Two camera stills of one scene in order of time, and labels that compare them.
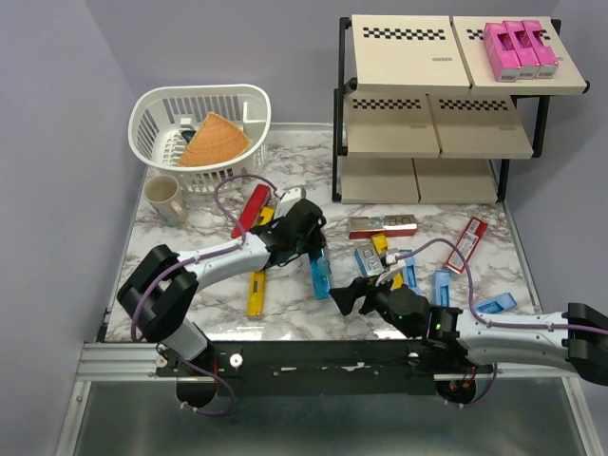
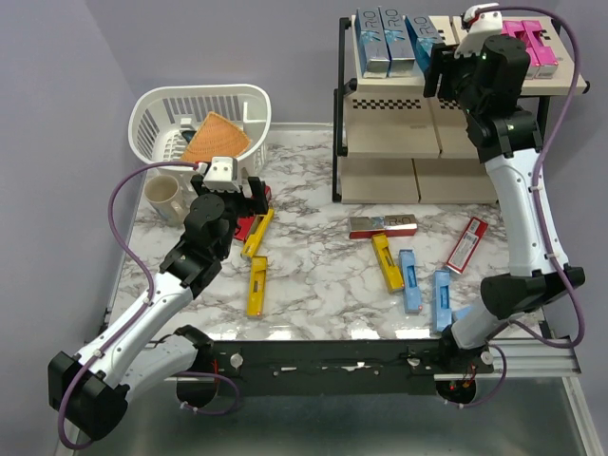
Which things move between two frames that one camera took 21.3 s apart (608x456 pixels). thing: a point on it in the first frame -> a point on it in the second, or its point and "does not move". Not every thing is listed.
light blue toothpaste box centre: x=409 y=273 does not move
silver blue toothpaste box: x=368 y=260 -> x=424 y=36
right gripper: x=345 y=297 -> x=445 y=63
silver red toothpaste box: x=390 y=225 does not move
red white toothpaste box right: x=467 y=244 does not move
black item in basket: x=188 y=135 does not move
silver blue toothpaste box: x=321 y=274 -> x=398 y=42
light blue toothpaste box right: x=441 y=288 does not move
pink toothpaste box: x=522 y=48 does not move
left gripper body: x=313 y=242 -> x=236 y=203
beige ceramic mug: x=163 y=193 does not move
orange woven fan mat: x=216 y=140 does not move
